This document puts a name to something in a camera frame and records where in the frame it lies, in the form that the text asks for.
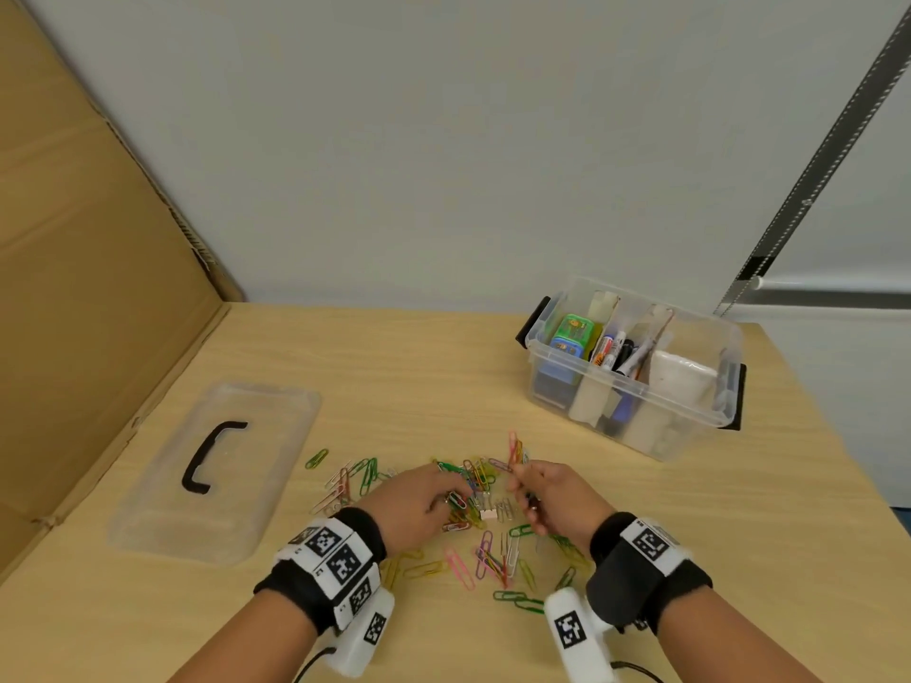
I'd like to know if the person's right hand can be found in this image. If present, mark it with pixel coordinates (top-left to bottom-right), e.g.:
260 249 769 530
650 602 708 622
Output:
505 459 619 542

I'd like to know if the person's left hand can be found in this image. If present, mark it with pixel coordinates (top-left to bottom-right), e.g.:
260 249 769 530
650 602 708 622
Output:
352 463 474 543

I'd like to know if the pile of colourful paper clips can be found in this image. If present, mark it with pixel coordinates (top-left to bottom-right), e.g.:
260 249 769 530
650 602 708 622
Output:
303 428 597 618

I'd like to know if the clear plastic storage box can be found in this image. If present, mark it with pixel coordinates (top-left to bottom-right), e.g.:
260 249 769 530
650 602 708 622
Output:
514 275 750 465

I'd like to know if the white marker black cap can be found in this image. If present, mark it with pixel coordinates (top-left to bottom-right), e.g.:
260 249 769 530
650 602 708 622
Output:
615 337 658 381

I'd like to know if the green pencil sharpener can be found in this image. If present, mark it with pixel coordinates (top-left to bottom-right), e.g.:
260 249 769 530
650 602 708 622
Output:
551 312 597 349

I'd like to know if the person's right forearm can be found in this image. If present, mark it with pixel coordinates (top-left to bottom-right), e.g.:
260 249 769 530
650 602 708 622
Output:
653 584 828 683

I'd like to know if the person's left forearm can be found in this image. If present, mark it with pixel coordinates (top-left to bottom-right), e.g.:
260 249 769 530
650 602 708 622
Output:
167 588 323 683

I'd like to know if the black right wristband with tags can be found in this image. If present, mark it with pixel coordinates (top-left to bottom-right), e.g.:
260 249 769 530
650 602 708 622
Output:
583 509 716 636

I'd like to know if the black wristband with tags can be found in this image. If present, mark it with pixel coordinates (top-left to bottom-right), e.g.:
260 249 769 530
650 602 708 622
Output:
583 509 716 636
252 506 389 639

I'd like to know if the black left wristband with tags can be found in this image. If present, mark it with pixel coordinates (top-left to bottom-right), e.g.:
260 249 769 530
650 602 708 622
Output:
252 506 389 639

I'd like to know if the wooden table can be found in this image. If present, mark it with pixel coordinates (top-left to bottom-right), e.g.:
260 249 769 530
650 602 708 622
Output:
0 302 911 683

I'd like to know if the brown cardboard panel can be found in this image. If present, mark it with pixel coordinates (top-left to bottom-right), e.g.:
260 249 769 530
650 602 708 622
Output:
0 0 249 585

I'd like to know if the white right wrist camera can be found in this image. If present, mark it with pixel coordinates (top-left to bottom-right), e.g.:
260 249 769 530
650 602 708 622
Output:
543 586 619 683

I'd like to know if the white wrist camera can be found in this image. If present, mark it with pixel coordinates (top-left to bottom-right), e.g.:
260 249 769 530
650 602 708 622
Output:
325 584 398 682
543 586 619 683

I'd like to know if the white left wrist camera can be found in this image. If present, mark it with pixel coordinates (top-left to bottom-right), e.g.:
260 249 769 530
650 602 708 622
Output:
325 584 398 682

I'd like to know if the clear lid with black handle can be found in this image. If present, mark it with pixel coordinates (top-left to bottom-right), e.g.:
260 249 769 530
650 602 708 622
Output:
104 380 325 568

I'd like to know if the black camera cable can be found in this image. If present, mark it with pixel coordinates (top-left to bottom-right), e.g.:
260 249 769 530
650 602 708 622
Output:
608 657 668 683
289 643 341 683

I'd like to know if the grey horizontal wall rail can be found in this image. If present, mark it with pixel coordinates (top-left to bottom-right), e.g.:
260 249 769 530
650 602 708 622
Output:
738 271 911 312

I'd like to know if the black perforated wall strip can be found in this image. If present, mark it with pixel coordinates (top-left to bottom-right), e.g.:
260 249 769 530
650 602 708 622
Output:
714 3 911 319

